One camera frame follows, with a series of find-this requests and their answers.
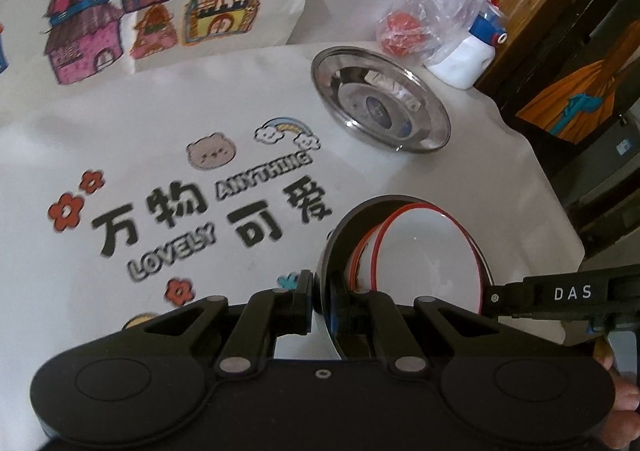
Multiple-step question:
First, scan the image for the white floral bowl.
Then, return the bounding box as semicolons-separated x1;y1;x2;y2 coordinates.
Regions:
345;224;382;292

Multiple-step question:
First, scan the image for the deep steel bowl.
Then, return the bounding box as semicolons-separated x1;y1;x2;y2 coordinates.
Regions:
319;194;495;358

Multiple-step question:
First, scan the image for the white red-rimmed bowl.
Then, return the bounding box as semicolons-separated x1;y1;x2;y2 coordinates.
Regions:
369;203;483;313

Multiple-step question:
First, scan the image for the person's right hand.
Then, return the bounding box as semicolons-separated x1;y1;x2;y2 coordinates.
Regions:
593;337;640;450

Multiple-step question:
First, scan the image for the white printed table mat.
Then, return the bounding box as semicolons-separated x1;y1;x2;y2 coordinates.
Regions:
1;46;585;450

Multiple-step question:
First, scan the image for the orange dress painting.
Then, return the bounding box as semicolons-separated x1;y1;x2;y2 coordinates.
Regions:
516;20;639;144

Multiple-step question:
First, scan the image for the rear steel plate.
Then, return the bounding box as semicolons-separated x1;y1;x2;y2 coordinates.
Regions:
310;46;451;154

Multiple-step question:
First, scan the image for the white bottle blue cap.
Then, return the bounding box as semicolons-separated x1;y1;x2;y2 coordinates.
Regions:
426;0;509;90

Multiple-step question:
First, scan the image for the wooden door frame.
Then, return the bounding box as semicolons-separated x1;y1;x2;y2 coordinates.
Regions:
472;0;637;102

